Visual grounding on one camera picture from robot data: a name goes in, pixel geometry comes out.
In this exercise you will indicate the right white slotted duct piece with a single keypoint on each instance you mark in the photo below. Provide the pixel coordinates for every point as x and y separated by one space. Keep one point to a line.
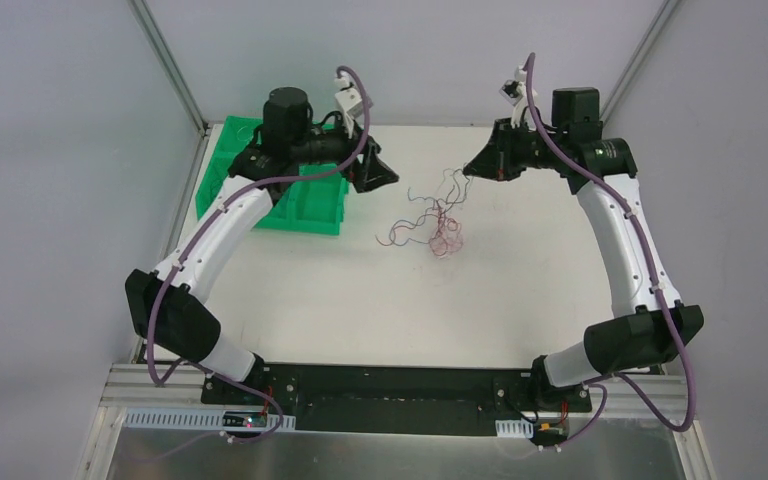
516 429

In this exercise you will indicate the white slotted cable duct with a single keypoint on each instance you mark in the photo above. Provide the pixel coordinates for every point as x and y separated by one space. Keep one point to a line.
194 419

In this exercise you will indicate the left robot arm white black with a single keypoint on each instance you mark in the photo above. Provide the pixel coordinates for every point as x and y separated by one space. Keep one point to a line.
168 304

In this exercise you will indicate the aluminium frame rail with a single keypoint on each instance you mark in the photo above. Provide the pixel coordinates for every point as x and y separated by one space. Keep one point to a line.
296 386

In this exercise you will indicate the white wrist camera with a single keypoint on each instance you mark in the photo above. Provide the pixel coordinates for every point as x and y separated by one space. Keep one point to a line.
514 91
350 103

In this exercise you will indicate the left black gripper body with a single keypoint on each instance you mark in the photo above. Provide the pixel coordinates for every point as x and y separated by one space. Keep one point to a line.
359 156

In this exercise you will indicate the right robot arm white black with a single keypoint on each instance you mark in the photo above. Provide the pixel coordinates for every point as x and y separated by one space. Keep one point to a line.
651 325

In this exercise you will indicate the green compartment tray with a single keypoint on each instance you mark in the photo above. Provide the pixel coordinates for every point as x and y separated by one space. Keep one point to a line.
315 207

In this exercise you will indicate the left controller board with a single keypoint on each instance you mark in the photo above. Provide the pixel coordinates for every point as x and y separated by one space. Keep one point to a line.
241 420

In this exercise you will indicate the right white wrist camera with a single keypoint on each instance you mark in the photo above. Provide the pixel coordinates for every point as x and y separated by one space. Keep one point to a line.
514 91

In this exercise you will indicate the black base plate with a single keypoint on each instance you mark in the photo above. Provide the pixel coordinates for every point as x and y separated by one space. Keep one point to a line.
452 418

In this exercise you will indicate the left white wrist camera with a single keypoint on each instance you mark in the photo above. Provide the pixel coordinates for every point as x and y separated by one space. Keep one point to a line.
350 103

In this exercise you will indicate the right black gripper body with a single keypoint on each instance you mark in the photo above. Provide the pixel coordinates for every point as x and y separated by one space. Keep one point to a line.
504 153

